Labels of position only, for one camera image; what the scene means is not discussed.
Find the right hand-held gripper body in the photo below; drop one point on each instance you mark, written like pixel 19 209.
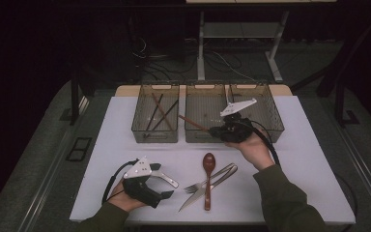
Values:
pixel 235 129

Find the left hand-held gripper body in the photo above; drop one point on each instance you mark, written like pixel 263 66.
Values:
pixel 140 187

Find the white ceramic spoon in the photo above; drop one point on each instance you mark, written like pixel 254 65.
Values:
pixel 167 179

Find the transparent grey plastic bin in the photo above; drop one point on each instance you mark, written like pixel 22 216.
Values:
pixel 203 103
pixel 141 132
pixel 267 109

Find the brown wooden spoon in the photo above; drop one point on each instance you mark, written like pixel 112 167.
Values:
pixel 208 180

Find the black chopstick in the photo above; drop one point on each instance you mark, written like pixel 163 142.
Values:
pixel 154 112
pixel 165 116

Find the person's left hand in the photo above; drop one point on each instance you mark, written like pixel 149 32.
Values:
pixel 124 199

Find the person's right hand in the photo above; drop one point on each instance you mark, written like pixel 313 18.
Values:
pixel 254 151

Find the metal knife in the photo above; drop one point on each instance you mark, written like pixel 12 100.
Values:
pixel 203 190

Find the metal fork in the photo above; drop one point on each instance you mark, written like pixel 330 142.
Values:
pixel 206 182

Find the black metal stand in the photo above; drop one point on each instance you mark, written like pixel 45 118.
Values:
pixel 341 80
pixel 75 100

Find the white metal desk frame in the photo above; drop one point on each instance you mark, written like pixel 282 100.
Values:
pixel 241 30

